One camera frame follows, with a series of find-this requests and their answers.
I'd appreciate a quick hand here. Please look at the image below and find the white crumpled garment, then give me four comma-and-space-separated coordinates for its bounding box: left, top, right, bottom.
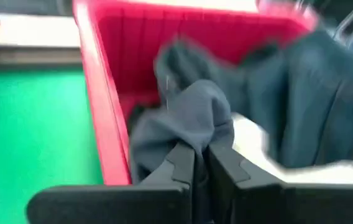
231, 111, 353, 185

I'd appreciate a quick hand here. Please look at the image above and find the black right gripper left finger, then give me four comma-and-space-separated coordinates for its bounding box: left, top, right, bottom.
25, 142, 196, 224

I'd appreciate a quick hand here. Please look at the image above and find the dark navy garment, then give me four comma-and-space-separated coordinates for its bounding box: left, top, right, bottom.
129, 29, 353, 224

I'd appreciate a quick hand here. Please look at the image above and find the red plastic laundry bin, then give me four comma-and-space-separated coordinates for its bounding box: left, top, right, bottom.
72, 0, 353, 187

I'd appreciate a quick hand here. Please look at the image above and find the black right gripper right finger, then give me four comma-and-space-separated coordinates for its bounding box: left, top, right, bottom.
207, 143, 353, 224

